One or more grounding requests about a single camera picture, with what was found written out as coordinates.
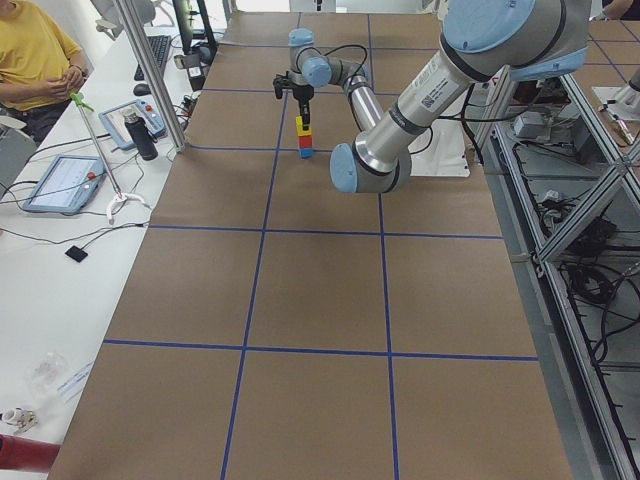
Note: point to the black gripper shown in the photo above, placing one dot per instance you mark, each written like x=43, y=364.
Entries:
x=301, y=93

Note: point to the yellow cube block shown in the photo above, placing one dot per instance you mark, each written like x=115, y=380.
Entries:
x=302, y=128

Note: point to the red cube block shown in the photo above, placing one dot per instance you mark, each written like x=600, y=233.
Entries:
x=305, y=142

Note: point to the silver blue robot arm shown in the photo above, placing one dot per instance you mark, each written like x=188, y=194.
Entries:
x=535, y=39

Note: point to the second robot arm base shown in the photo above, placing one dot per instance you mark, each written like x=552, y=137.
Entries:
x=621, y=106

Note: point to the black computer monitor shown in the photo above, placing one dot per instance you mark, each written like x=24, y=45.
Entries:
x=196, y=33

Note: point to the black keyboard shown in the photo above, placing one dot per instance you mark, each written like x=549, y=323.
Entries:
x=160, y=46

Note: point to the black water bottle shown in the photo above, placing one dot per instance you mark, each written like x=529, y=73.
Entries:
x=139, y=134

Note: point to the far teach pendant tablet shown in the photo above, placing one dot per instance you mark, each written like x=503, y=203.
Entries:
x=115, y=121

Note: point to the teach pendant tablet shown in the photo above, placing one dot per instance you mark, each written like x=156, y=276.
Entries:
x=115, y=121
x=69, y=183

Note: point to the green white stick stand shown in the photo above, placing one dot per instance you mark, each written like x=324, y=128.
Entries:
x=120, y=197

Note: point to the near teach pendant tablet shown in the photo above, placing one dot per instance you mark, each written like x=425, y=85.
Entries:
x=69, y=183

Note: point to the person in yellow shirt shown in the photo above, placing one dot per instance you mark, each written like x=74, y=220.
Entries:
x=41, y=67

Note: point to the small black square pad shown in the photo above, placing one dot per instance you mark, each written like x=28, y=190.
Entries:
x=76, y=253

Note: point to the white pedestal column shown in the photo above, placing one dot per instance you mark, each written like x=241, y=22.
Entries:
x=440, y=151

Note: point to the aluminium frame post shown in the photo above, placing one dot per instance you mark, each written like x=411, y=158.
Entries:
x=133, y=26

